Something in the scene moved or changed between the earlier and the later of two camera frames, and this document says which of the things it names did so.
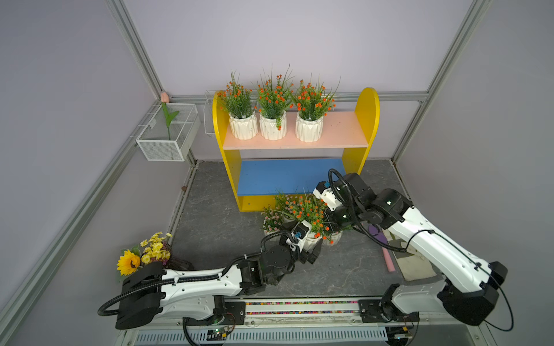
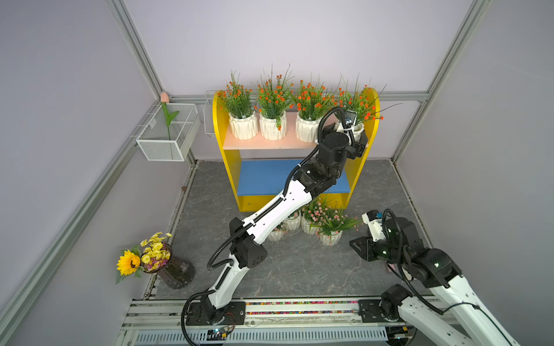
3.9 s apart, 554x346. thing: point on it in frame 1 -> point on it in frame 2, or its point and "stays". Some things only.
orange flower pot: x=239 y=103 stays
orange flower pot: x=275 y=97 stays
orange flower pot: x=312 y=101 stays
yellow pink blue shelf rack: x=262 y=169 stays
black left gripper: x=305 y=255 -> x=358 y=149
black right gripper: x=329 y=220 -> x=366 y=245
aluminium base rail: x=308 y=321 stays
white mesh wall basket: x=185 y=132 stays
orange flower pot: x=311 y=208 -> x=361 y=104
